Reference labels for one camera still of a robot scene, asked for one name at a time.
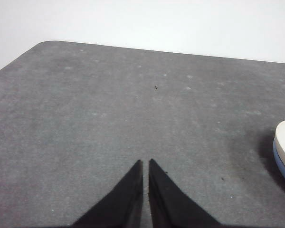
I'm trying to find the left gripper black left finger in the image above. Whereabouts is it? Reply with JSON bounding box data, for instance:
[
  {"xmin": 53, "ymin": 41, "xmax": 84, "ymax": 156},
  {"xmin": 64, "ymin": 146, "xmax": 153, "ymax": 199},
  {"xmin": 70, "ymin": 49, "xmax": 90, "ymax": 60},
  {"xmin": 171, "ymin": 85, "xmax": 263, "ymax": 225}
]
[{"xmin": 72, "ymin": 159, "xmax": 144, "ymax": 228}]

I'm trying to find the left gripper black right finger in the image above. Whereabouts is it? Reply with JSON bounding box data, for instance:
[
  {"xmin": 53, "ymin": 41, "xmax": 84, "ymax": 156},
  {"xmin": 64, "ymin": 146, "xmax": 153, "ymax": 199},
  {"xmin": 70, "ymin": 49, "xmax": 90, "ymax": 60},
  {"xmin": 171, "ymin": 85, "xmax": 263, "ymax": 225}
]
[{"xmin": 148, "ymin": 158, "xmax": 223, "ymax": 228}]

